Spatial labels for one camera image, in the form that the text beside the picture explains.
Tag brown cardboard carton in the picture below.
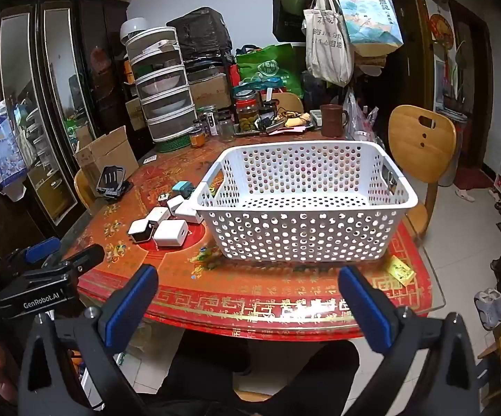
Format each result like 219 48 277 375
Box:
187 73 232 109

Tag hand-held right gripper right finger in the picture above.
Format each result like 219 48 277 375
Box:
338 264 482 416

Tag blue printed packet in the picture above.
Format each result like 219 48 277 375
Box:
0 99 28 202

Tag potted plant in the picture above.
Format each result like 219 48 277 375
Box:
443 41 468 110

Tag glass jar of green pickles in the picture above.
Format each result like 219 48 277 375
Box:
234 88 261 133

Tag empty glass jar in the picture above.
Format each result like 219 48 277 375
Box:
218 113 236 142

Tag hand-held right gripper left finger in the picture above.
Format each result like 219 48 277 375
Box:
17 263 160 416

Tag black mirrored cabinet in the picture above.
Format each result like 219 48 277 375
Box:
0 0 131 226

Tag yellow printed packet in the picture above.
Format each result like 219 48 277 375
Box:
385 255 416 284

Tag black slotted plastic holder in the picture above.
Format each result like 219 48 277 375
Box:
96 165 131 200

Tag red patterned tablecloth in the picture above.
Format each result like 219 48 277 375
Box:
62 132 433 341

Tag green shopping bag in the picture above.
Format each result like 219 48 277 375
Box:
235 44 306 98

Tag open cardboard box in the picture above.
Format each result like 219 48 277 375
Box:
74 125 140 196

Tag pair of grey slippers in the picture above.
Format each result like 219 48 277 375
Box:
474 288 501 331

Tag black paper bag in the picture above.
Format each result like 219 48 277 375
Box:
272 0 308 44

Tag white round fan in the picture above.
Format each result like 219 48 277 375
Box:
120 17 149 46

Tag red doormat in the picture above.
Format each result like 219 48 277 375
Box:
454 167 494 190

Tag clear plastic bag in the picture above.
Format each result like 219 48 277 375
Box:
341 87 380 140

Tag brown mug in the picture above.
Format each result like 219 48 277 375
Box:
320 104 350 138

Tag teal charger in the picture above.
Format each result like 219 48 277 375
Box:
172 181 196 199

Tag stacked clear drawer unit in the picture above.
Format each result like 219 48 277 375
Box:
125 27 199 144

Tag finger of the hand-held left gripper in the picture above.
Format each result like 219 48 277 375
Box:
24 244 106 285
0 237 61 275

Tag blue printed paper bag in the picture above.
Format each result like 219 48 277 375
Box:
335 0 404 57

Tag wooden chair with cutout back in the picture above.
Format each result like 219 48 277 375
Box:
388 105 457 237

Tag white charger block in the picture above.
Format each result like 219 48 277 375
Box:
175 201 204 225

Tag green woven basket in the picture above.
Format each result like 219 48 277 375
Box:
153 133 193 153

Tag round red wall ornament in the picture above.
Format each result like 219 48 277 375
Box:
428 13 456 51

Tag black plastic wrapped appliance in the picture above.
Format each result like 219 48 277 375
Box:
166 7 233 59

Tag white charger with black face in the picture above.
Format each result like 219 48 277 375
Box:
128 219 155 244

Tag white perforated plastic basket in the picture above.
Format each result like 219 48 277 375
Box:
188 141 419 264

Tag white canvas tote bag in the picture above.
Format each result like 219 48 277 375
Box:
303 0 355 87

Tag pink paper sheet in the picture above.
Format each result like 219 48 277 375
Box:
268 125 316 136

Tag person's legs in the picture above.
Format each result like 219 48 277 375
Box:
144 333 360 416

